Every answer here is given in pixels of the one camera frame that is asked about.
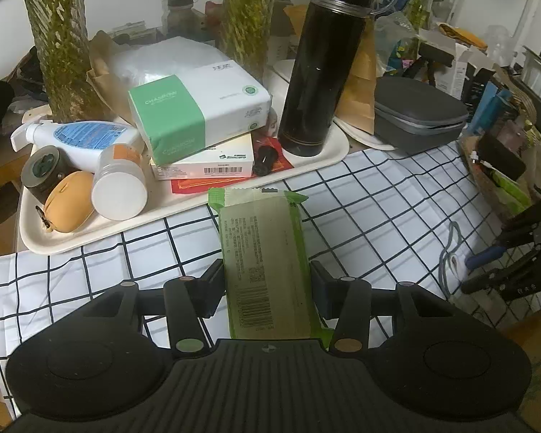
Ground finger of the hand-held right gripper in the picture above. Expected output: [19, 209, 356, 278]
[460, 244, 524, 295]
[498, 196, 541, 246]

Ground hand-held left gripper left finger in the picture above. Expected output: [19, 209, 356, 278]
[79, 259, 227, 360]

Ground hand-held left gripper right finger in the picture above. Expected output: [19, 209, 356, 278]
[310, 259, 456, 358]

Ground woven round basket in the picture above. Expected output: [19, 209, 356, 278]
[457, 132, 541, 225]

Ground green wet wipe pack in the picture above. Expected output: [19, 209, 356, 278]
[491, 168, 533, 211]
[207, 187, 335, 349]

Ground black card in basket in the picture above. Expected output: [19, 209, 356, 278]
[475, 132, 527, 182]

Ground red envelope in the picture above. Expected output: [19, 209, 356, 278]
[170, 161, 295, 196]

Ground black white checkered tablecloth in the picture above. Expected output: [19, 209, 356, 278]
[0, 140, 541, 420]

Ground blue carton box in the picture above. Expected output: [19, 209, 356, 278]
[468, 87, 513, 135]

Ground white barcode box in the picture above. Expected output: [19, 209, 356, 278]
[149, 132, 256, 182]

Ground small black cylinder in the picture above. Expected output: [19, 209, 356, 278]
[251, 144, 281, 178]

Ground white orange-label jar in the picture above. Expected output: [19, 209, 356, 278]
[91, 143, 149, 222]

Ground black carton box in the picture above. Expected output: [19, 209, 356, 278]
[459, 67, 497, 105]

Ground grey zip case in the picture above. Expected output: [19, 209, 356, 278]
[373, 75, 470, 155]

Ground tan leather pouch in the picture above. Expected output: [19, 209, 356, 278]
[35, 170, 96, 234]

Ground white carton box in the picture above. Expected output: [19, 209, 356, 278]
[416, 26, 484, 101]

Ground green white tissue pack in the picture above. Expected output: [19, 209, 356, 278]
[127, 62, 272, 167]

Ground black mini tripod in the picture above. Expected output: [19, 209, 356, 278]
[403, 42, 454, 87]

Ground yellow cloth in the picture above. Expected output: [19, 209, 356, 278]
[437, 22, 488, 50]

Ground white blue spray bottle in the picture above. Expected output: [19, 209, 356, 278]
[9, 119, 141, 152]

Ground brown paper bag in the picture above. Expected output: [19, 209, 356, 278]
[333, 22, 380, 136]
[85, 30, 137, 126]

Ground black tape roll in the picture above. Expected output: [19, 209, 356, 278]
[21, 145, 76, 205]

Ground white printed plastic bag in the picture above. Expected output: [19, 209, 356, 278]
[378, 13, 421, 78]

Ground black thermos bottle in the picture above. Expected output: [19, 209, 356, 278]
[277, 0, 382, 158]

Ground wooden shelf rack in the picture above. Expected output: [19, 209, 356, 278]
[0, 142, 30, 260]

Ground dark sport bottle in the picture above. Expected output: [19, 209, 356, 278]
[161, 0, 204, 40]

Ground grey cord loop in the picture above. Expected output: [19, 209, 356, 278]
[439, 220, 469, 295]

